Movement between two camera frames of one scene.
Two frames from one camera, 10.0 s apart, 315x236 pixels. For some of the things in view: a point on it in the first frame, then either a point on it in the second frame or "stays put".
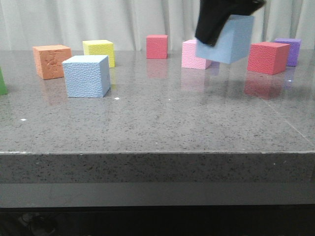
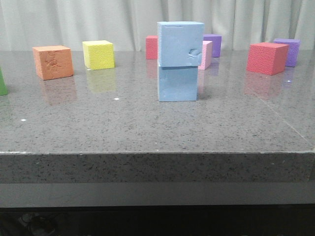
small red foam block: x=157 y=46 stays put
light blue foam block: x=234 y=42 → x=179 y=43
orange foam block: x=49 y=59 stays put
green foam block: x=3 y=88 stays put
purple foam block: x=215 y=64 → x=216 y=43
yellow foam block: x=100 y=47 stays put
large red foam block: x=268 y=57 stays put
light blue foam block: x=87 y=76 → x=178 y=83
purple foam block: x=294 y=50 stays put
